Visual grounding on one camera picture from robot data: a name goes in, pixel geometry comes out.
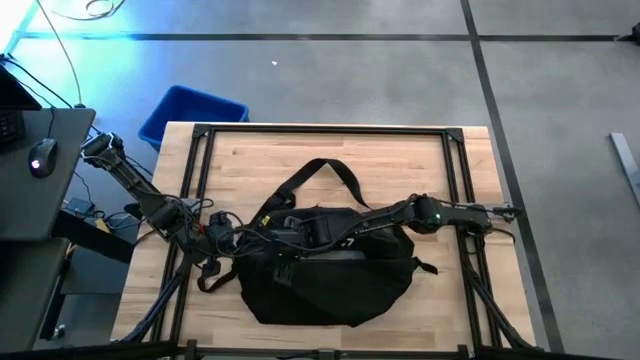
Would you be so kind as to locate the black keyboard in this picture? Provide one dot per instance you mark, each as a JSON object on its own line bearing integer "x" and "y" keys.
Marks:
{"x": 9, "y": 131}

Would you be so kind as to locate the desk caster wheel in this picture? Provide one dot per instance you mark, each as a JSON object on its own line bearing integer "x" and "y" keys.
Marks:
{"x": 59, "y": 332}

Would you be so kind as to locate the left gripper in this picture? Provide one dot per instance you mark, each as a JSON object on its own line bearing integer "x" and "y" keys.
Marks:
{"x": 220, "y": 237}

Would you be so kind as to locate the black computer mouse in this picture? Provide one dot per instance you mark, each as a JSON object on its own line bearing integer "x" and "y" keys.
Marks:
{"x": 42, "y": 157}

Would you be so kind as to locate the black desk support beam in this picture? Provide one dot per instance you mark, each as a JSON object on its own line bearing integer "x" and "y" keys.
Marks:
{"x": 95, "y": 240}

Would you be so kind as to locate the black metal table frame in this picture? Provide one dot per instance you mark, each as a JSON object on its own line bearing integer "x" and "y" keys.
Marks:
{"x": 400, "y": 130}

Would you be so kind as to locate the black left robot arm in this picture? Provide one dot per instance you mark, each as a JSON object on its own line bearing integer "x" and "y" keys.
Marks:
{"x": 130, "y": 180}

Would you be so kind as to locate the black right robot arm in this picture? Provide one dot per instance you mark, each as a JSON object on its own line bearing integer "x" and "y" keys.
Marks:
{"x": 450, "y": 216}

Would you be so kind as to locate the grey metal bar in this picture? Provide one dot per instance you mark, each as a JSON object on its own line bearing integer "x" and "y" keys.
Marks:
{"x": 625, "y": 160}

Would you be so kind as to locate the black backpack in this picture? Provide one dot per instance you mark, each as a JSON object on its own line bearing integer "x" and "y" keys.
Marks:
{"x": 325, "y": 295}

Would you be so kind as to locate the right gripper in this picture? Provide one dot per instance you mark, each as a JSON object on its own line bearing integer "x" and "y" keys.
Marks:
{"x": 320, "y": 230}

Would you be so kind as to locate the blue plastic bin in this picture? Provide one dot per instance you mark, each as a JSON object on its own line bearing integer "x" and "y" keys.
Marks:
{"x": 190, "y": 107}

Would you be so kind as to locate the black power adapter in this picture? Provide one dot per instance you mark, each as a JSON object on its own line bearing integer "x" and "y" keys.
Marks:
{"x": 80, "y": 206}

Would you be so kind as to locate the dark grey desk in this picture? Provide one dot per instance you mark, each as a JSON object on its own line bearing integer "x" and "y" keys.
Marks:
{"x": 25, "y": 290}
{"x": 30, "y": 210}

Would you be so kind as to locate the black floor object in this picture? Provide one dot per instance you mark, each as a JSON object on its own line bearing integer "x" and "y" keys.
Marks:
{"x": 636, "y": 34}

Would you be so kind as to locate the black computer monitor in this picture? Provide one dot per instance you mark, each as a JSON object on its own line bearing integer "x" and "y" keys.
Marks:
{"x": 15, "y": 95}

